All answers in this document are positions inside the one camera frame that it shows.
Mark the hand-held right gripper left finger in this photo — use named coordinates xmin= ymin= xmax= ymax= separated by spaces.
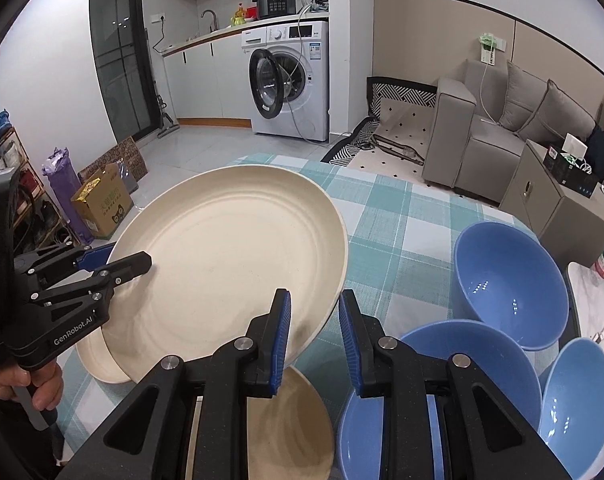
xmin=64 ymin=288 xmax=293 ymax=480

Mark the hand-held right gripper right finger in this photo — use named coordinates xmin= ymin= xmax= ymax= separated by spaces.
xmin=338 ymin=288 xmax=573 ymax=480

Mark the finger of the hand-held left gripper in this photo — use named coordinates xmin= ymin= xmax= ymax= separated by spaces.
xmin=29 ymin=252 xmax=153 ymax=312
xmin=14 ymin=242 xmax=115 ymax=278

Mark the cream round plate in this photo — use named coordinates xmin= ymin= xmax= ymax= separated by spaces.
xmin=189 ymin=365 xmax=335 ymax=480
xmin=76 ymin=327 xmax=132 ymax=385
xmin=102 ymin=166 xmax=350 ymax=385

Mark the blue bowl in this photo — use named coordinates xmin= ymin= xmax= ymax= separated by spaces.
xmin=537 ymin=337 xmax=604 ymax=480
xmin=453 ymin=221 xmax=570 ymax=352
xmin=336 ymin=320 xmax=543 ymax=480

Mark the person's left hand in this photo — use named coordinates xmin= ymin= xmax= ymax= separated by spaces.
xmin=0 ymin=359 xmax=65 ymax=412

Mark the yellow cardboard box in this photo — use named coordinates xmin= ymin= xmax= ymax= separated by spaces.
xmin=70 ymin=162 xmax=135 ymax=240

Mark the purple plastic bag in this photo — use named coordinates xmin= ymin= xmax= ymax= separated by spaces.
xmin=42 ymin=147 xmax=95 ymax=246

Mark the brown patterned board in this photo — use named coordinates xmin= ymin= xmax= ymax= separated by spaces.
xmin=76 ymin=136 xmax=147 ymax=191

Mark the wooden shoe rack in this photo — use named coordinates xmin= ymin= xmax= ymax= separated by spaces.
xmin=0 ymin=110 xmax=77 ymax=261

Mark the teal checked tablecloth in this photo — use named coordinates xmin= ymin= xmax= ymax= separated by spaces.
xmin=56 ymin=154 xmax=583 ymax=480

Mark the stick mop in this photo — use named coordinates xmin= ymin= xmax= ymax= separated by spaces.
xmin=152 ymin=80 xmax=180 ymax=140

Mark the dark glass door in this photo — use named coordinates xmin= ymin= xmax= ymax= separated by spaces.
xmin=89 ymin=0 xmax=155 ymax=141

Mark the white kitchen counter cabinet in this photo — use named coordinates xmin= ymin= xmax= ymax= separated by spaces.
xmin=162 ymin=20 xmax=255 ymax=128

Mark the grey sofa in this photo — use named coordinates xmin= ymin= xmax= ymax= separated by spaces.
xmin=422 ymin=57 xmax=604 ymax=206

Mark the beige bedside cabinet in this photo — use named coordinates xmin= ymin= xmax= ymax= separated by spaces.
xmin=497 ymin=140 xmax=604 ymax=268

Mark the white side table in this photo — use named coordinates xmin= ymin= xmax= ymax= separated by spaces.
xmin=564 ymin=262 xmax=604 ymax=411

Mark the white washing machine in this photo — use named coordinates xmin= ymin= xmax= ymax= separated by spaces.
xmin=241 ymin=21 xmax=330 ymax=143

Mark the black box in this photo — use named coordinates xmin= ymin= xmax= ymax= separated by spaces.
xmin=542 ymin=147 xmax=600 ymax=196

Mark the white box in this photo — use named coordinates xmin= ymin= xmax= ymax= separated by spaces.
xmin=561 ymin=134 xmax=590 ymax=161

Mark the black pressure cooker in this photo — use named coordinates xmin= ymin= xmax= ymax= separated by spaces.
xmin=256 ymin=0 xmax=299 ymax=20

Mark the grey sofa pillow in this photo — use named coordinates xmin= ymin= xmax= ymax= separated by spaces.
xmin=517 ymin=80 xmax=595 ymax=148
xmin=499 ymin=62 xmax=550 ymax=133

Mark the dark clothing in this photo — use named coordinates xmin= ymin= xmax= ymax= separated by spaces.
xmin=584 ymin=125 xmax=604 ymax=181

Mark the brown long-handled tool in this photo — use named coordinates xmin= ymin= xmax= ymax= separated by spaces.
xmin=374 ymin=135 xmax=425 ymax=166

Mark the wall socket with green charger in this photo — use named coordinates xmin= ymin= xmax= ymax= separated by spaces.
xmin=477 ymin=32 xmax=508 ymax=66

